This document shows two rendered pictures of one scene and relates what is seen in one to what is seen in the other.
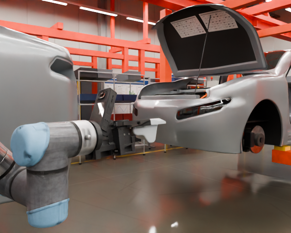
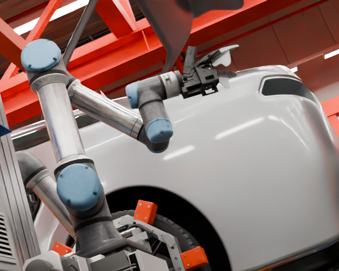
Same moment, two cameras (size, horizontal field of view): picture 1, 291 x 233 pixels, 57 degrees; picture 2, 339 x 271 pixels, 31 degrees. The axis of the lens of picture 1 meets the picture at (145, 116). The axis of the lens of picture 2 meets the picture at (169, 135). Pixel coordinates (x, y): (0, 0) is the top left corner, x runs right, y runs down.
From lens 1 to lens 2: 1.48 m
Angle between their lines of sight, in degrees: 50
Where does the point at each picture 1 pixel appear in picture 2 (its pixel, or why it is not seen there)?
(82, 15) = not seen: outside the picture
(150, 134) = (225, 59)
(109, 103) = (188, 55)
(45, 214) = (151, 127)
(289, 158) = not seen: outside the picture
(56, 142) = (143, 85)
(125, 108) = not seen: outside the picture
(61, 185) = (155, 109)
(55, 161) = (146, 96)
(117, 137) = (197, 73)
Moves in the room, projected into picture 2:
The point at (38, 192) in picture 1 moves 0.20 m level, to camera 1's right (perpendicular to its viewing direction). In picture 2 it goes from (144, 117) to (185, 80)
